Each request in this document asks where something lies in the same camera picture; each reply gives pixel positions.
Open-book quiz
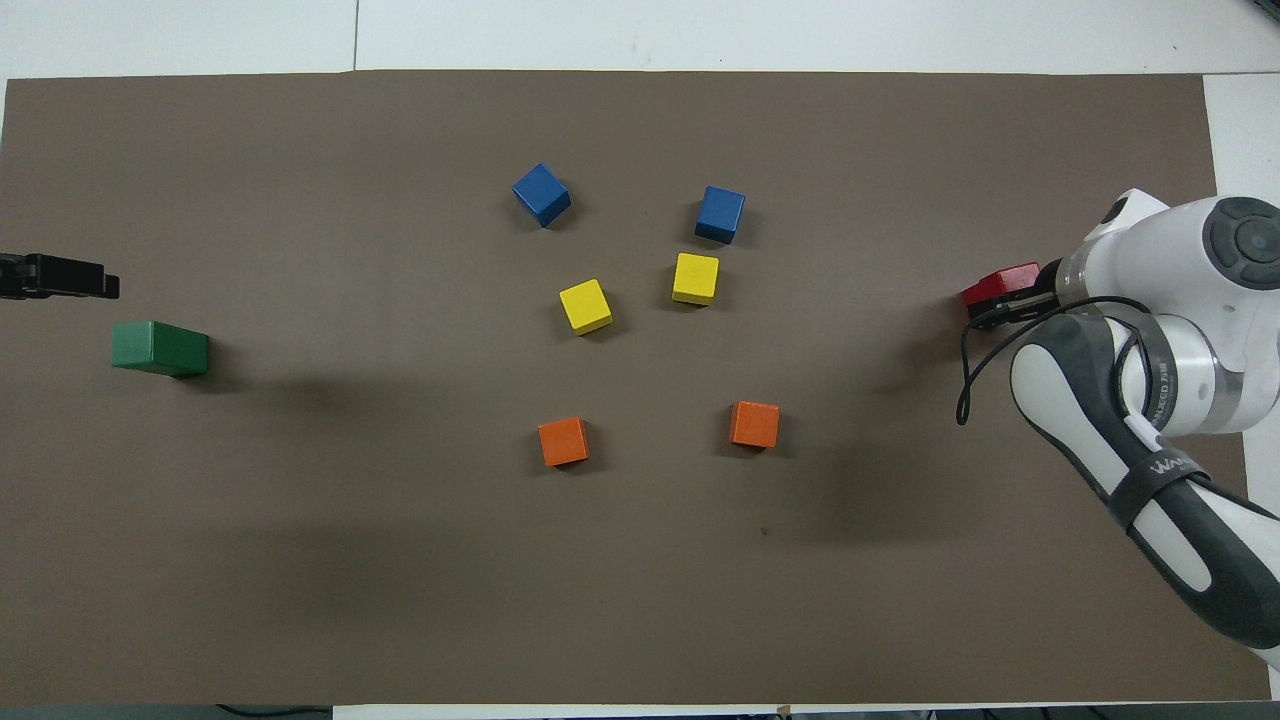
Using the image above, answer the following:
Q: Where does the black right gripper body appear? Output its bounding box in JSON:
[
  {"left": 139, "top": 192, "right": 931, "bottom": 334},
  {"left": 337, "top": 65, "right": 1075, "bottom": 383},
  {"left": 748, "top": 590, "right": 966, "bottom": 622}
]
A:
[{"left": 1037, "top": 257, "right": 1068, "bottom": 317}]

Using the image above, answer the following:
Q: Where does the orange wooden block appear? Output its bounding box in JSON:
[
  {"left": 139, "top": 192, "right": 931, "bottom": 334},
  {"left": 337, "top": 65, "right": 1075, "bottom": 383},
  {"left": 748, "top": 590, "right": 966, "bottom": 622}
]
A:
[
  {"left": 538, "top": 416, "right": 590, "bottom": 468},
  {"left": 729, "top": 400, "right": 781, "bottom": 450}
]

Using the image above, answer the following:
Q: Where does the blue wooden block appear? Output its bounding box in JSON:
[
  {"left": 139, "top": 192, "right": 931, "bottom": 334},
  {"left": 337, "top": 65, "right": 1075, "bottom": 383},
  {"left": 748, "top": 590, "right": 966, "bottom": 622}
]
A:
[
  {"left": 512, "top": 163, "right": 572, "bottom": 228},
  {"left": 695, "top": 185, "right": 747, "bottom": 246}
]

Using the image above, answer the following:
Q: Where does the yellow wooden block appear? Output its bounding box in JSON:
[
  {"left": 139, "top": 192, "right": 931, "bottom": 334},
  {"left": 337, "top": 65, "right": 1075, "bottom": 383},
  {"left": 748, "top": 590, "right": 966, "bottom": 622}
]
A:
[
  {"left": 558, "top": 279, "right": 614, "bottom": 336},
  {"left": 672, "top": 252, "right": 721, "bottom": 307}
]

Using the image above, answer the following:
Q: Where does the brown table mat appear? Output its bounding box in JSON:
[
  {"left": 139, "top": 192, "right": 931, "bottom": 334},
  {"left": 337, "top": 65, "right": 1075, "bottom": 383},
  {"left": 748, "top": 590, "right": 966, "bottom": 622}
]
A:
[{"left": 0, "top": 70, "right": 1271, "bottom": 706}]

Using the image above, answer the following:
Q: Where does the black floor cable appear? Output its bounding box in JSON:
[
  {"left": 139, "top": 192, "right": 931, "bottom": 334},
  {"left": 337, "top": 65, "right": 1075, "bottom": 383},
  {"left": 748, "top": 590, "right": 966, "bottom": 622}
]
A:
[{"left": 215, "top": 703, "right": 333, "bottom": 720}]

